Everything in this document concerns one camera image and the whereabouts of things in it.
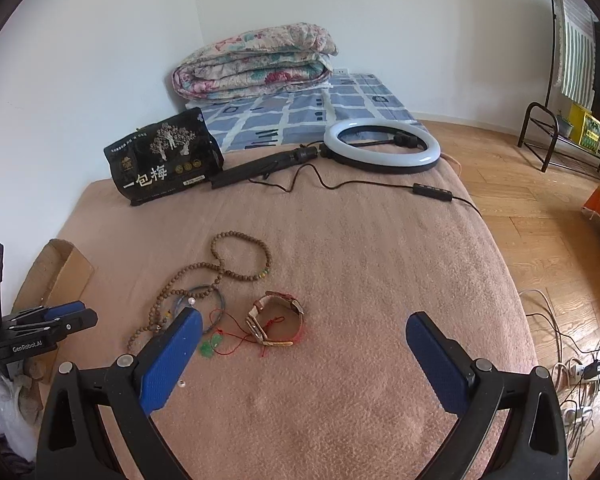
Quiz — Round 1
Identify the black ring light cable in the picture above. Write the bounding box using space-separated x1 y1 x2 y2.
247 162 486 218

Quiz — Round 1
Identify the black metal clothes rack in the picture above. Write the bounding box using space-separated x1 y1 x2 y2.
517 0 600 173

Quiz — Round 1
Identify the striped hanging towel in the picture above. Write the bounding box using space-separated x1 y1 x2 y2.
550 0 598 111

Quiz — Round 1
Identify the white power strip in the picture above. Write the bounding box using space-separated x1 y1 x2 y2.
552 357 600 392

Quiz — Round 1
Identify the folded floral quilt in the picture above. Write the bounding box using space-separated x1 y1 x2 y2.
172 21 340 103

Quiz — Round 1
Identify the white ring light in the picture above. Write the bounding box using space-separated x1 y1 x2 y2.
322 120 442 176

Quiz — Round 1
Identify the blue plaid bed sheet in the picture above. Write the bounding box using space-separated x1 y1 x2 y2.
182 72 423 153

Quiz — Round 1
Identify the blue cord bracelet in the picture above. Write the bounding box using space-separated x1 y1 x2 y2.
172 284 227 333

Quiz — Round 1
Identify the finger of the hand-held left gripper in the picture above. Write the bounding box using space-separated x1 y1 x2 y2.
5 301 87 324
9 310 99 338

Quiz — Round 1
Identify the black snack bag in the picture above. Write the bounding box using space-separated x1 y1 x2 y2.
103 107 225 207

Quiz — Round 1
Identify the power strip with cables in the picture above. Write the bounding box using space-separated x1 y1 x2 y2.
520 287 600 461

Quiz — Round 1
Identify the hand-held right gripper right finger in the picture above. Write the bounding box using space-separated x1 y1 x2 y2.
406 311 568 480

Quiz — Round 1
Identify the wristwatch with beige strap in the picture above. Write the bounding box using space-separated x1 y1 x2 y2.
245 290 306 348

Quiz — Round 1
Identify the yellow box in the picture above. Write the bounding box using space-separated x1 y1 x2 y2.
567 102 600 151

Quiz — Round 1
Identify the cardboard box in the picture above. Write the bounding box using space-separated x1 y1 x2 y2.
12 239 95 321

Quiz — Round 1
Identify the person's left hand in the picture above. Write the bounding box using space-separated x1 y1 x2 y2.
0 372 42 461

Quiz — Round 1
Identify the red string jade pendant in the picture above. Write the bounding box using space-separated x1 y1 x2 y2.
200 307 286 358

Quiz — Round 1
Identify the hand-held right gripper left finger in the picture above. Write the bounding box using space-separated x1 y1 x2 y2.
35 305 203 480

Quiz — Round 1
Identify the black folded tripod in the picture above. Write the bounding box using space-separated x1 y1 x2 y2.
211 144 326 191

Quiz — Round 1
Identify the wooden bead necklace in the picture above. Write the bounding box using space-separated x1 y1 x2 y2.
125 231 272 353

